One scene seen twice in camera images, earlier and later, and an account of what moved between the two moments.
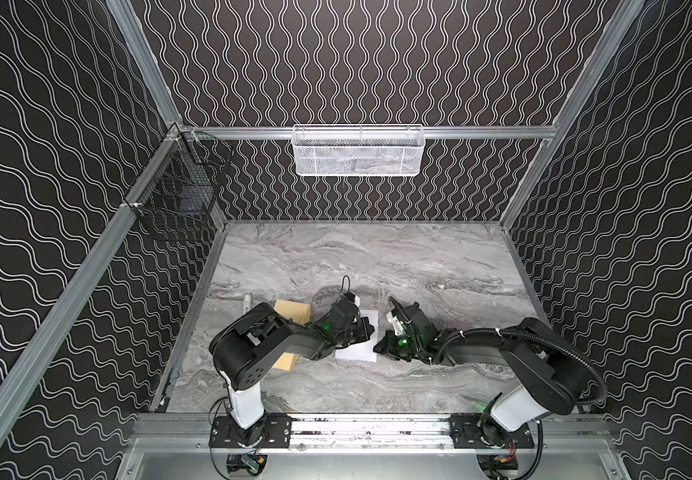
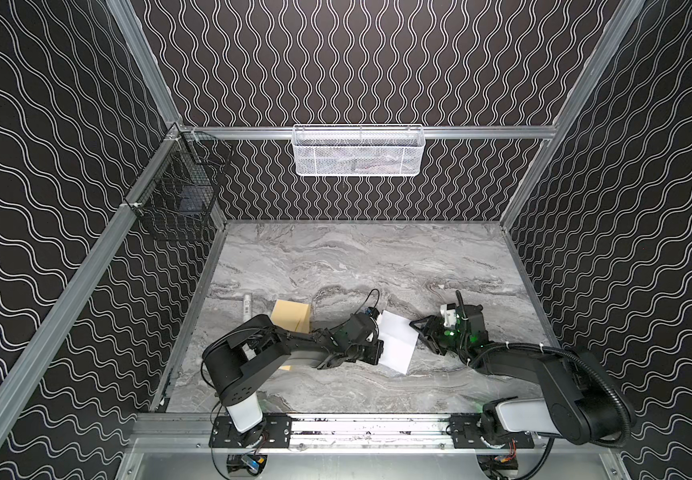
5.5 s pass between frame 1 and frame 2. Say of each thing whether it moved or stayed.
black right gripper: moved
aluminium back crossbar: stayed
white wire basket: stayed
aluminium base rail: stayed
